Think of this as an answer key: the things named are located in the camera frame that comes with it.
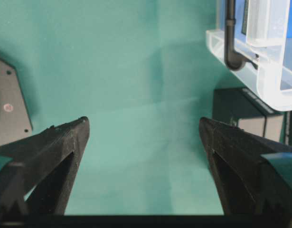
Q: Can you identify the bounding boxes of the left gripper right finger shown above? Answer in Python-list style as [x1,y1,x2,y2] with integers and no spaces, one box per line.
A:
[199,117,292,228]

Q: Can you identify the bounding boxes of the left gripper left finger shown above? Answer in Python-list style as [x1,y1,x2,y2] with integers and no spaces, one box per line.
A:
[0,116,90,224]

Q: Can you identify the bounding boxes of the black RealSense box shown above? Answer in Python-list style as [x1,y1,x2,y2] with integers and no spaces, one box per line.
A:
[284,111,292,147]
[212,87,284,142]

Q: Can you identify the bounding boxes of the clear plastic storage case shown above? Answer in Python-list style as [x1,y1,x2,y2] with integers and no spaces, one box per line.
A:
[206,0,292,111]

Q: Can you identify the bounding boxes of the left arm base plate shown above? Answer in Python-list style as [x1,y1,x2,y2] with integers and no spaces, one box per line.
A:
[0,59,32,146]

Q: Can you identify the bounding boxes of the black camera cable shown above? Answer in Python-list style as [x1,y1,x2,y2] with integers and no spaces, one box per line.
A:
[223,0,259,71]

